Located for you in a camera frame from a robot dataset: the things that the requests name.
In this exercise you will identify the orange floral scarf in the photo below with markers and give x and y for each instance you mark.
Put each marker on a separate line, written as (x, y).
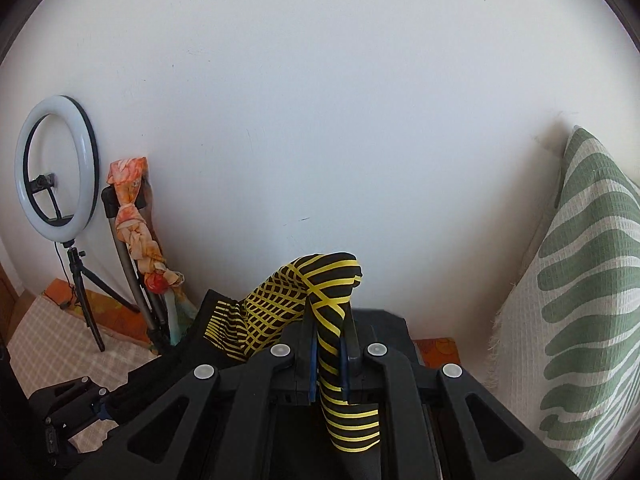
(130, 220)

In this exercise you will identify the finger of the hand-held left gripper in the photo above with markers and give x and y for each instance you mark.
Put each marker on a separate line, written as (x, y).
(112, 402)

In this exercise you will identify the green leaf pattern pillow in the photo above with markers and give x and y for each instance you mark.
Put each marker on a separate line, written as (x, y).
(575, 310)

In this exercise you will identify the folded silver tripod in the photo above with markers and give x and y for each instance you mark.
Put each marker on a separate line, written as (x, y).
(125, 260)

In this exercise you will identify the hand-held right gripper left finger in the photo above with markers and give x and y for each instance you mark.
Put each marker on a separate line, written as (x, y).
(313, 375)

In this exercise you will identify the black pants with yellow stripes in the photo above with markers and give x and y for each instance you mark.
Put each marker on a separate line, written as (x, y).
(330, 270)

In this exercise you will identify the small black tripod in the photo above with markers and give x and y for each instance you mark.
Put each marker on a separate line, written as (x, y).
(80, 285)

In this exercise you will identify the pink checked blanket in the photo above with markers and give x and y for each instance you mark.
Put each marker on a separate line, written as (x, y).
(45, 340)

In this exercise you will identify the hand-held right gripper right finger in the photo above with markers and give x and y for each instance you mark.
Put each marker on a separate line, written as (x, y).
(344, 360)

